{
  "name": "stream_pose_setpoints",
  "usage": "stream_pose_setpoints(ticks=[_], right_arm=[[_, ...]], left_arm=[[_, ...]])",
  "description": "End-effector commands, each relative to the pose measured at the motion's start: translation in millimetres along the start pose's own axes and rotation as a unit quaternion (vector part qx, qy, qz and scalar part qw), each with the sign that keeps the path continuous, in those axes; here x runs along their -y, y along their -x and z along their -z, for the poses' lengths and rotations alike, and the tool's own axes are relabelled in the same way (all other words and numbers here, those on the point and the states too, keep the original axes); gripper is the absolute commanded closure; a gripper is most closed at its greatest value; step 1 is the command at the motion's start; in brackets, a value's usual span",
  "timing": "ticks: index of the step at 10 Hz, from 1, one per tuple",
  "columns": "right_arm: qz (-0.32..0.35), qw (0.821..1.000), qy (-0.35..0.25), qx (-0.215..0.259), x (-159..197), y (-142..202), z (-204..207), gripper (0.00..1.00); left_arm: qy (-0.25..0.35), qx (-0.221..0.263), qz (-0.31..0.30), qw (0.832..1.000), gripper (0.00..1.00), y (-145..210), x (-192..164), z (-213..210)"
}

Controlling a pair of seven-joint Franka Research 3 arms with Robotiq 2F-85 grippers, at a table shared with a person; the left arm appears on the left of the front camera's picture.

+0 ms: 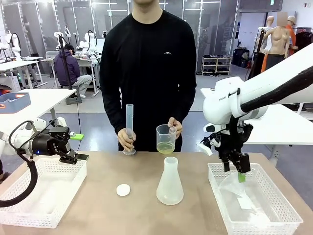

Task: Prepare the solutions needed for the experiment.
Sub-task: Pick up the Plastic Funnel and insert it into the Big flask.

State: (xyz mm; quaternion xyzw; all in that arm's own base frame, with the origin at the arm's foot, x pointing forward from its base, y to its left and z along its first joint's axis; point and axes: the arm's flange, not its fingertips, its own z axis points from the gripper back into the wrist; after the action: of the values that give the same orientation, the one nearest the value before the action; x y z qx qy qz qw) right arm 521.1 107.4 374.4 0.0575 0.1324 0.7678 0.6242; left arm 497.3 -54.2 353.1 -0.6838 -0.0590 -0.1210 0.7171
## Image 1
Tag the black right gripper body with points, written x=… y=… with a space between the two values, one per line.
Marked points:
x=228 y=151

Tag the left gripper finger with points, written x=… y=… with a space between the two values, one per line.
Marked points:
x=69 y=157
x=60 y=132

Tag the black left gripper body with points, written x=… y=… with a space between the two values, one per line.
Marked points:
x=46 y=145

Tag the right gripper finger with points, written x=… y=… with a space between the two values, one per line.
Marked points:
x=243 y=164
x=227 y=166

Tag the clear plastic funnel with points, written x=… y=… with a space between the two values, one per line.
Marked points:
x=231 y=188

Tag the white perforated plastic basket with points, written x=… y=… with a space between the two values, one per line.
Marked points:
x=49 y=195
x=281 y=200

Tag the white round stopper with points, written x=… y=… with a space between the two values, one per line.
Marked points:
x=123 y=189

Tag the translucent plastic conical flask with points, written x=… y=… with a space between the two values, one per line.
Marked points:
x=170 y=191

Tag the clear plastic beaker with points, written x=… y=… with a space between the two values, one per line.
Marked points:
x=166 y=142

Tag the clear plastic graduated cylinder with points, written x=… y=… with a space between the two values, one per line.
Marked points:
x=130 y=117

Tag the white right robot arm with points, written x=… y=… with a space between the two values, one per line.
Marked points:
x=220 y=105

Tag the person's right forearm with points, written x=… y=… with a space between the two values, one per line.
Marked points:
x=115 y=115

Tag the person's left forearm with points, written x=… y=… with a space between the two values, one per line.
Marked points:
x=187 y=107

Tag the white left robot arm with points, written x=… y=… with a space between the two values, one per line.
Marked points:
x=23 y=138

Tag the person's left hand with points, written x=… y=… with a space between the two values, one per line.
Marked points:
x=179 y=127

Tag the person's right hand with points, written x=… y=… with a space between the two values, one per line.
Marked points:
x=123 y=138

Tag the clear bag with white label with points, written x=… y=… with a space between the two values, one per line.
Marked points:
x=244 y=203

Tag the blue plastic tray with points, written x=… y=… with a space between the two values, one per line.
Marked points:
x=14 y=102

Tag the seated person purple hoodie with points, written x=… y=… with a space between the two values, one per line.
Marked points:
x=66 y=68

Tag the background workbench desk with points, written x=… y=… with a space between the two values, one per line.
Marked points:
x=85 y=61

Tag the white shoe rack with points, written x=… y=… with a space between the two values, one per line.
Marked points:
x=216 y=64

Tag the dark blue bag pile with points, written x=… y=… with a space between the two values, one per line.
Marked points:
x=240 y=57

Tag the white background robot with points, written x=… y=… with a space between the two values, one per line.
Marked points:
x=90 y=41
x=14 y=44

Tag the person in black sweater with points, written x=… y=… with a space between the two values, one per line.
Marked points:
x=146 y=61

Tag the bare beige mannequin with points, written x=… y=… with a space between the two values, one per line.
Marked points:
x=278 y=39

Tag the black hanging garments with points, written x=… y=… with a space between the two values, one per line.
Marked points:
x=304 y=40

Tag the mannequin with hat orange clothes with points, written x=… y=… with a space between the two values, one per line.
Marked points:
x=291 y=31

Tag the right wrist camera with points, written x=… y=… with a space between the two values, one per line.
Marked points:
x=206 y=148

